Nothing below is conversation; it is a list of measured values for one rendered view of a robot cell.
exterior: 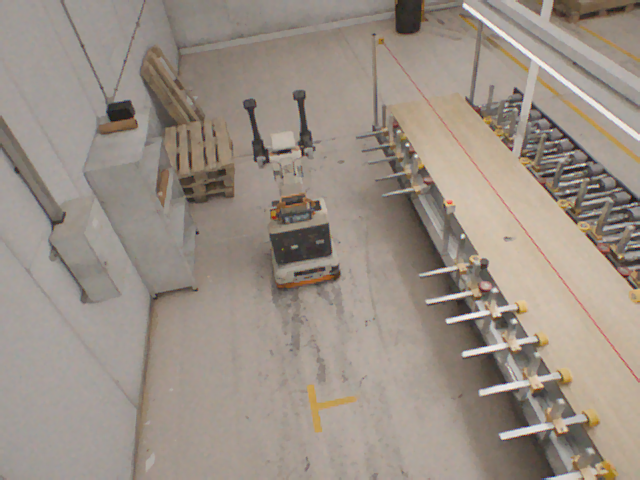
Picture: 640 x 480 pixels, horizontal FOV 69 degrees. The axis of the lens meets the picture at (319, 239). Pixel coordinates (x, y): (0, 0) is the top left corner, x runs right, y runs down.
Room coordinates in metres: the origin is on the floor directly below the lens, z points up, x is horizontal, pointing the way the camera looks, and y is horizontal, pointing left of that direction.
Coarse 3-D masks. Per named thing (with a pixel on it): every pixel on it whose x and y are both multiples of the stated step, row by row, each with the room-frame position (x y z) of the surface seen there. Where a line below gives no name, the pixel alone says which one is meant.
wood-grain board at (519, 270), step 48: (432, 144) 3.78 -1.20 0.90; (480, 144) 3.66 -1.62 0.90; (480, 192) 2.97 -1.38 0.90; (528, 192) 2.89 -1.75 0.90; (480, 240) 2.43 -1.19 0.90; (528, 240) 2.36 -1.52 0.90; (576, 240) 2.29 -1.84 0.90; (528, 288) 1.92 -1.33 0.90; (576, 288) 1.87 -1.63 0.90; (624, 288) 1.81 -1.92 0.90; (528, 336) 1.57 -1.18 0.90; (576, 336) 1.51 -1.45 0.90; (624, 336) 1.47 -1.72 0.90; (576, 384) 1.22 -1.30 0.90; (624, 384) 1.18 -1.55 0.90; (624, 432) 0.93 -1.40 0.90
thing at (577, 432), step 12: (432, 192) 3.37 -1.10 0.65; (456, 228) 2.80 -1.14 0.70; (468, 252) 2.55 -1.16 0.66; (480, 276) 2.31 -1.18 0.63; (504, 300) 1.96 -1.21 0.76; (516, 336) 1.74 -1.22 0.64; (528, 348) 1.60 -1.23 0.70; (528, 360) 1.56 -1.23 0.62; (540, 372) 1.44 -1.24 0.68; (552, 384) 1.32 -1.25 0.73; (552, 396) 1.28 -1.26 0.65; (564, 408) 1.18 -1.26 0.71; (576, 432) 1.04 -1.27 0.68; (588, 444) 0.95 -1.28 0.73
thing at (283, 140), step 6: (282, 132) 3.56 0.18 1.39; (288, 132) 3.56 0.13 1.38; (270, 138) 3.53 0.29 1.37; (276, 138) 3.53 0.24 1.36; (282, 138) 3.52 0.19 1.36; (288, 138) 3.52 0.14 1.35; (270, 144) 3.51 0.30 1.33; (276, 144) 3.49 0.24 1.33; (282, 144) 3.49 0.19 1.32; (288, 144) 3.49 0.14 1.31; (294, 144) 3.49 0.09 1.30; (276, 150) 3.47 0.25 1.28
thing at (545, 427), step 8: (576, 416) 1.02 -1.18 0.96; (584, 416) 1.01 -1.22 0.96; (544, 424) 1.00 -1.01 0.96; (552, 424) 1.00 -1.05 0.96; (568, 424) 0.99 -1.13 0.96; (512, 432) 0.99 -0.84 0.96; (520, 432) 0.98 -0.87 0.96; (528, 432) 0.97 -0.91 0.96; (536, 432) 0.97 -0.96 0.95; (504, 440) 0.96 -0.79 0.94
